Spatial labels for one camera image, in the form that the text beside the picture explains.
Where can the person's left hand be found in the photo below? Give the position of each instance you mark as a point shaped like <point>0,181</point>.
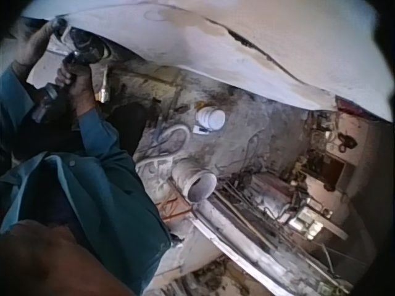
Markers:
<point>31,43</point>

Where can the long dusty metal beam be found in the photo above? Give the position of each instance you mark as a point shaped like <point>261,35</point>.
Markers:
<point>247,243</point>

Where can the person's right hand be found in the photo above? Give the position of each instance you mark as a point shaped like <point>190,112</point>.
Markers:
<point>81,92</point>

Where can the dusty grey bucket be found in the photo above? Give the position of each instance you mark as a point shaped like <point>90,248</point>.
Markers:
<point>197,182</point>

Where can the white plastic bucket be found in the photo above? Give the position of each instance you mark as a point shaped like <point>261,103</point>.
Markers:
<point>211,118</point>

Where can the person's right fingers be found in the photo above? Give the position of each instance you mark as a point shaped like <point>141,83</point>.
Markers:
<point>69,74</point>

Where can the person's left fingers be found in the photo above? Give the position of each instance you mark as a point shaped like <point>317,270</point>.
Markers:
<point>52,27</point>

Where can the large white stone slab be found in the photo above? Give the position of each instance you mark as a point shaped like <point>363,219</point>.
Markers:
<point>234,37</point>

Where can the dusty angle grinder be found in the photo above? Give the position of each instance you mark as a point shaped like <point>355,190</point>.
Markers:
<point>86,43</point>

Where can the cluttered workshop shelf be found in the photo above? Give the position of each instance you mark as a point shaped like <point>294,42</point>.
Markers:
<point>324,182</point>

